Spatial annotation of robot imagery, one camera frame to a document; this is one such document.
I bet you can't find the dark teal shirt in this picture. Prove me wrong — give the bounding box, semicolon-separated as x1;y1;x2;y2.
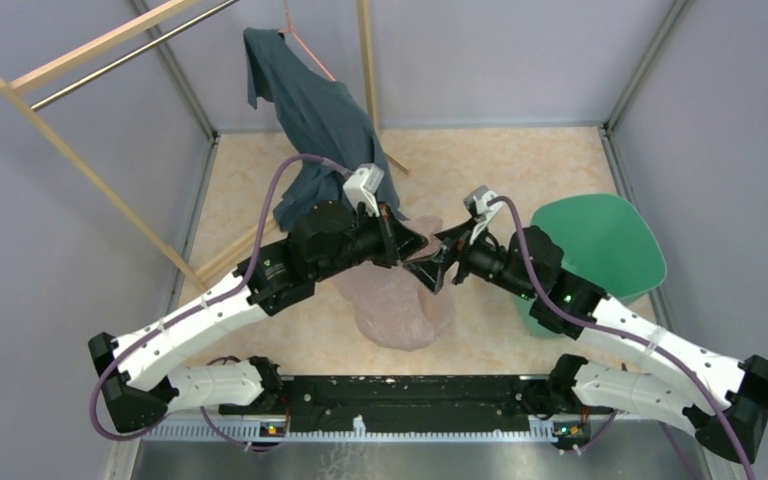
243;28;406;220

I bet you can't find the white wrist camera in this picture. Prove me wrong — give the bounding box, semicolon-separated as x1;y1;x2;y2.
343;163;384;217
463;185;501;245

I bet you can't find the pink clothes hanger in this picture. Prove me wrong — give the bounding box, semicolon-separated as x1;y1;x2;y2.
279;0;337;82

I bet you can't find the pink plastic trash bag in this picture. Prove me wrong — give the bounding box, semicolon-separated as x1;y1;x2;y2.
330;213;457;352

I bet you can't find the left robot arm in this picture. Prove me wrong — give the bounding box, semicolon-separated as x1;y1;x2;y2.
88;201;429;440

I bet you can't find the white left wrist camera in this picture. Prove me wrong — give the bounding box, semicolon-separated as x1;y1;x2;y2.
343;163;384;217

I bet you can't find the green plastic trash bin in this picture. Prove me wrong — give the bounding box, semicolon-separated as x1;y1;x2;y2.
511;193;667;321

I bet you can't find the grey slotted cable duct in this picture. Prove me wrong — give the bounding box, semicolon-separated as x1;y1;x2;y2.
144;416;558;444

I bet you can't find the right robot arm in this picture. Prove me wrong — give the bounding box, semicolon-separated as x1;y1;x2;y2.
405;220;768;463

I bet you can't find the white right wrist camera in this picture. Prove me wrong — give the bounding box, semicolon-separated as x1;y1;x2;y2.
463;185;501;245

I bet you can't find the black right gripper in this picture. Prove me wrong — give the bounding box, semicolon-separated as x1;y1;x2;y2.
403;215;536;301

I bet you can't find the wooden clothes rack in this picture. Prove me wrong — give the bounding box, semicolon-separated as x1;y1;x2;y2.
0;0;412;293

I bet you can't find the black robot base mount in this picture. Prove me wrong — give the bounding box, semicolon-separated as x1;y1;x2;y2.
218;375;582;433

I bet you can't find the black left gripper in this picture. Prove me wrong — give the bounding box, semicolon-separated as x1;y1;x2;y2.
314;200;429;282

